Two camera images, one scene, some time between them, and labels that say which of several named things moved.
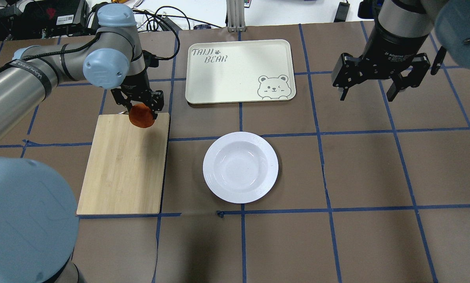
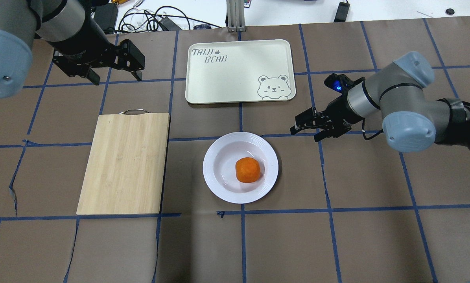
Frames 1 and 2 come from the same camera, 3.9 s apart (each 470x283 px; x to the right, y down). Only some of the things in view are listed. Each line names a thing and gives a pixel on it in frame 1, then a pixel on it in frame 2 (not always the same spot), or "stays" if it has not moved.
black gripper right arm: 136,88 -> 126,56
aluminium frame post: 235,10 stays
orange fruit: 141,116 -> 247,169
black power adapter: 342,11 stays
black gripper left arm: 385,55 -> 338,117
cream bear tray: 240,72 stays
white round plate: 240,167 stays
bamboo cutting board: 125,170 stays
